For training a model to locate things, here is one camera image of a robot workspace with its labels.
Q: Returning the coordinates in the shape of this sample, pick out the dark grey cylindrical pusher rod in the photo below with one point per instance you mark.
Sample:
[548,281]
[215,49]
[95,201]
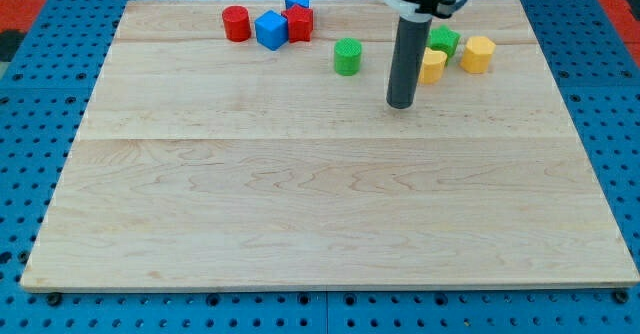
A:
[409,48]

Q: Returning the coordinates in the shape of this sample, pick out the blue cube block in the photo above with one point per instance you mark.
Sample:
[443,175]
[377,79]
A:
[271,30]

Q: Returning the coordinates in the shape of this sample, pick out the yellow hexagon block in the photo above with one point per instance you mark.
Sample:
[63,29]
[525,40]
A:
[477,54]

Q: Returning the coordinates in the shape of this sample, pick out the red star block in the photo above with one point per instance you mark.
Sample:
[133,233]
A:
[300,23]

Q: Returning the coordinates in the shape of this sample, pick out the green cylinder block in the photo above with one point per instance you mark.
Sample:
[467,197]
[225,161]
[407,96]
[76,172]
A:
[347,56]

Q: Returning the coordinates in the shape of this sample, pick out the light wooden board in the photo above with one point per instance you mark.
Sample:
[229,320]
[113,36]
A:
[203,165]

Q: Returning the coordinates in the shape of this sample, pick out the green star block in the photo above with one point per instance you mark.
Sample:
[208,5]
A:
[444,39]

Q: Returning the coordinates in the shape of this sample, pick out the yellow heart block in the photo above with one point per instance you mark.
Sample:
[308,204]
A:
[432,66]

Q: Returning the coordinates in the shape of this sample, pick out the red cylinder block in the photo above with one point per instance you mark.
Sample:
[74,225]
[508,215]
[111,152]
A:
[236,23]

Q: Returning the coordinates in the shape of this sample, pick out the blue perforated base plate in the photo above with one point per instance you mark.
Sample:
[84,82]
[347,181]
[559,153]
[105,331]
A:
[43,96]

